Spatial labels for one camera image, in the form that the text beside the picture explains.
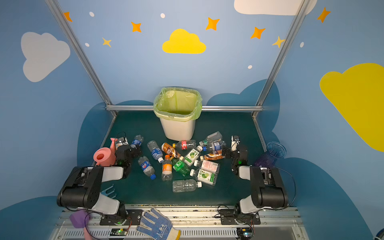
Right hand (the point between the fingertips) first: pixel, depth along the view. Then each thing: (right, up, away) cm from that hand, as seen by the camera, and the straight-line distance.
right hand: (232, 143), depth 95 cm
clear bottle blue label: (-49, -5, -2) cm, 49 cm away
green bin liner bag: (-36, +27, +10) cm, 46 cm away
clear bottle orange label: (-41, -14, -9) cm, 44 cm away
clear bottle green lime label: (-19, -18, -10) cm, 28 cm away
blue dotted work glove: (-40, -39, -24) cm, 61 cm away
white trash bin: (-35, +8, +5) cm, 36 cm away
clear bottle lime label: (-26, -7, -2) cm, 27 cm away
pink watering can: (-76, -6, -11) cm, 77 cm away
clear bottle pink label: (-16, -12, -6) cm, 21 cm away
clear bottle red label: (-30, -1, +2) cm, 30 cm away
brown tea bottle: (-10, -7, -2) cm, 12 cm away
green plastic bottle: (-33, -14, -4) cm, 36 cm away
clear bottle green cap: (-9, +4, +10) cm, 14 cm away
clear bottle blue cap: (-54, -13, -7) cm, 55 cm away
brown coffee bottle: (-42, -3, +1) cm, 42 cm away
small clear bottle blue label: (-62, +2, +4) cm, 63 cm away
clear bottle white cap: (-30, -21, -15) cm, 40 cm away
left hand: (-64, -2, -1) cm, 64 cm away
